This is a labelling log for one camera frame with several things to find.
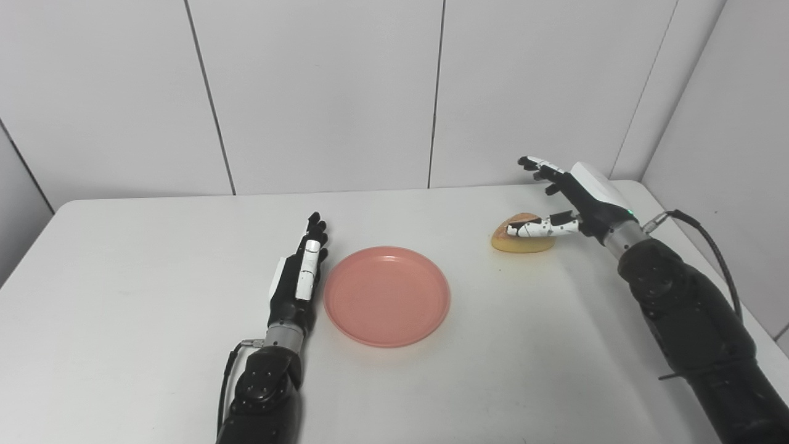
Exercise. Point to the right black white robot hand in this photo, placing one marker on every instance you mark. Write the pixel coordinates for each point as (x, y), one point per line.
(595, 203)

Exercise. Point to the golden bread roll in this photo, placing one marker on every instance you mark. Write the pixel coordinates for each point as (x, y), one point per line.
(524, 245)

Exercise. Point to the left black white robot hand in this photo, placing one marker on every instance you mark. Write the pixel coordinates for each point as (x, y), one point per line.
(296, 302)

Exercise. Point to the pink round plate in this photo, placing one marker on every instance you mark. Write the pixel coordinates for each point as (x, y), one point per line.
(387, 297)

